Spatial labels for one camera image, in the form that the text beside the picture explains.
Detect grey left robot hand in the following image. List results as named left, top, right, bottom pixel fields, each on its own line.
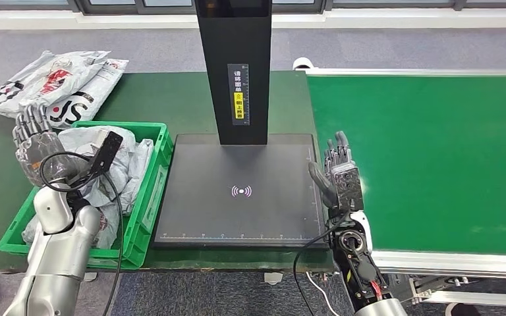
left=12, top=104, right=90, bottom=188

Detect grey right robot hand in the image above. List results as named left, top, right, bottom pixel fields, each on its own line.
left=308, top=130, right=352, bottom=210

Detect plain grey parcel bag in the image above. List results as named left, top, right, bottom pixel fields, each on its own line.
left=56, top=125, right=137, bottom=208

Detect long grey parcel red print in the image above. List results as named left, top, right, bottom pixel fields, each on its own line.
left=21, top=202, right=121, bottom=250

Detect green conveyor belt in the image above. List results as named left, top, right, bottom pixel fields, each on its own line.
left=306, top=75, right=506, bottom=256

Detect white parcel bag red print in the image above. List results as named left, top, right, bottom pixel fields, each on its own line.
left=0, top=50, right=111, bottom=110

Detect white parcel bag black letters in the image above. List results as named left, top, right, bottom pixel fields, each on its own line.
left=0, top=57, right=129, bottom=130

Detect black inbound scanner machine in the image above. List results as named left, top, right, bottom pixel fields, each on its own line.
left=152, top=0, right=329, bottom=250

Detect black yellow label sticker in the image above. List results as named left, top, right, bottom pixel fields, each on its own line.
left=227, top=63, right=250, bottom=126

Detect green plastic crate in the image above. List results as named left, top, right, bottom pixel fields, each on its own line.
left=0, top=121, right=174, bottom=269

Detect black right wrist camera plate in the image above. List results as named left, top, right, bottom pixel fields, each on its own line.
left=329, top=165, right=365, bottom=213

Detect black wrist camera plate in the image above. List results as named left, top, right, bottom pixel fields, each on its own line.
left=329, top=165, right=365, bottom=213
left=67, top=130, right=125, bottom=186

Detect black left wrist camera plate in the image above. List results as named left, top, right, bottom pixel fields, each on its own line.
left=67, top=130, right=125, bottom=186

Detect aluminium conveyor frame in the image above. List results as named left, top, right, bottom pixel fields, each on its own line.
left=305, top=67, right=506, bottom=306

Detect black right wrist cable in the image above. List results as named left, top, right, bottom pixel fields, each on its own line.
left=293, top=211, right=350, bottom=316

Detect white floor cable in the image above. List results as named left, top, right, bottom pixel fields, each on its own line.
left=306, top=272, right=339, bottom=316

